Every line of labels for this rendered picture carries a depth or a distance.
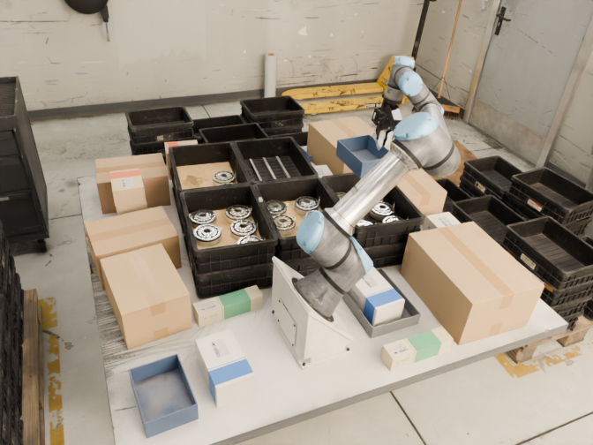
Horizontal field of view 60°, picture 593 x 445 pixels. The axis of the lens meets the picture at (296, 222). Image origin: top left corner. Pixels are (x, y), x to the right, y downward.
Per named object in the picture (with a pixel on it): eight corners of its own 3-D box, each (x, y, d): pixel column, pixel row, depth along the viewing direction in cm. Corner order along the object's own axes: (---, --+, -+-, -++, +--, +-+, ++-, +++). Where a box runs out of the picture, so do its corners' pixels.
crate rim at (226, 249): (279, 245, 183) (279, 240, 182) (194, 258, 174) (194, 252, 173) (251, 188, 214) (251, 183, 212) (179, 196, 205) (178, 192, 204)
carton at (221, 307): (256, 297, 190) (256, 284, 187) (262, 307, 186) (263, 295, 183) (193, 315, 181) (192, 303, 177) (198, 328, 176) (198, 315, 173)
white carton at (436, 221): (470, 254, 220) (476, 237, 215) (446, 259, 216) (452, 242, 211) (444, 228, 235) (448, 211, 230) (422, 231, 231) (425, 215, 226)
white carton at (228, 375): (254, 394, 156) (255, 374, 151) (217, 408, 151) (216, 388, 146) (231, 347, 170) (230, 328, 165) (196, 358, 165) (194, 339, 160)
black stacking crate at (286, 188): (351, 253, 197) (356, 230, 191) (278, 266, 189) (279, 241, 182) (317, 199, 227) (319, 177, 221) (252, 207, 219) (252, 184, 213)
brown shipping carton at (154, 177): (164, 181, 253) (161, 152, 244) (170, 205, 236) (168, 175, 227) (100, 189, 244) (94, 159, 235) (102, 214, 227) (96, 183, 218)
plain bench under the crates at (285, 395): (512, 433, 229) (569, 324, 189) (147, 585, 173) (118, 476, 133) (347, 231, 347) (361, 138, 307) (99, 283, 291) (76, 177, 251)
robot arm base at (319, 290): (335, 324, 162) (358, 303, 161) (309, 305, 152) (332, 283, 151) (315, 294, 173) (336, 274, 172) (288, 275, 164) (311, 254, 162)
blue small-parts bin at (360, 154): (394, 171, 198) (396, 155, 194) (360, 178, 193) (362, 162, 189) (367, 149, 213) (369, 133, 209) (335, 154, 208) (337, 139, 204)
